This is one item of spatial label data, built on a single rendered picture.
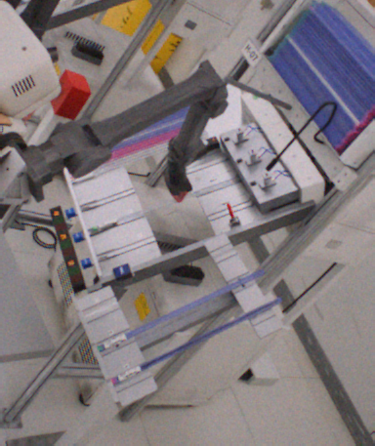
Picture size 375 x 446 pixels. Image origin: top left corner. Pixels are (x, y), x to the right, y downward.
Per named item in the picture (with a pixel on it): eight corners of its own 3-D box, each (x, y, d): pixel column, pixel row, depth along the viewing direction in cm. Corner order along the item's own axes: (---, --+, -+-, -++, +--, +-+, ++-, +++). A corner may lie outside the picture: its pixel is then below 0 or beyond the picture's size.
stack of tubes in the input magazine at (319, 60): (336, 152, 199) (397, 84, 187) (266, 58, 231) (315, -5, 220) (360, 162, 207) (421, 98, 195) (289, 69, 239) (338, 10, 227)
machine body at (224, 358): (75, 413, 249) (164, 313, 222) (39, 272, 294) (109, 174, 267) (202, 413, 290) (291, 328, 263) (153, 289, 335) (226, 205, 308)
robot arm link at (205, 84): (217, 46, 153) (241, 79, 152) (204, 75, 166) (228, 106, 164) (47, 131, 138) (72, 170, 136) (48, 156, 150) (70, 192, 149)
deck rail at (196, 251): (105, 294, 202) (101, 283, 198) (104, 289, 204) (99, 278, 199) (315, 215, 212) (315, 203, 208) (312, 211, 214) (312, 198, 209)
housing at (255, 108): (301, 217, 214) (301, 188, 203) (242, 123, 245) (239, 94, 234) (323, 209, 215) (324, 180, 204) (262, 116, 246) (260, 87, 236)
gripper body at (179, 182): (182, 170, 215) (181, 153, 209) (192, 191, 208) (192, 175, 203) (163, 176, 213) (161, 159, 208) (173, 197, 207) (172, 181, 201)
